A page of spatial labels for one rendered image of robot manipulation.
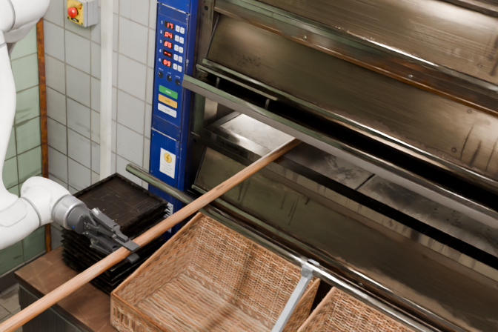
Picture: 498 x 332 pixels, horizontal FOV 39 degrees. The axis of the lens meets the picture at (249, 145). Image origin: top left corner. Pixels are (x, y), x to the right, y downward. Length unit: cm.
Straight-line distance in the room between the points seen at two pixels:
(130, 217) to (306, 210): 65
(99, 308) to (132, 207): 39
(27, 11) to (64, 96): 107
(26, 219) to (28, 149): 127
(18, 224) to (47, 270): 81
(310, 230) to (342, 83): 56
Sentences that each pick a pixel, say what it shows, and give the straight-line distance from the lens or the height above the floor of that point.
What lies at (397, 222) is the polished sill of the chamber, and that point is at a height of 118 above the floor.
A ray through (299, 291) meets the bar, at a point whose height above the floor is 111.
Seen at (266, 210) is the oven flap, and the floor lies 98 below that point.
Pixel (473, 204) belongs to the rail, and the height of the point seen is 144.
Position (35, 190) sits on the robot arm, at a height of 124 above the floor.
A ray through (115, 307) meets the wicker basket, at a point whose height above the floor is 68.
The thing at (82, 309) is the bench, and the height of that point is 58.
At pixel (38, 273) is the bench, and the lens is 284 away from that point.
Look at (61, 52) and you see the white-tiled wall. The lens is 303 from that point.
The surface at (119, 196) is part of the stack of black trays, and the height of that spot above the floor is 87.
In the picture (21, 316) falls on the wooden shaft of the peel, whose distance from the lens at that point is 179.
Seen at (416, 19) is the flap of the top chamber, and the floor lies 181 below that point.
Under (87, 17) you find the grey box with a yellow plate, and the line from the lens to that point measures 276.
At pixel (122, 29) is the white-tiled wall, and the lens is 271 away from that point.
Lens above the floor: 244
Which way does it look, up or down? 30 degrees down
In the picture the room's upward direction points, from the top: 7 degrees clockwise
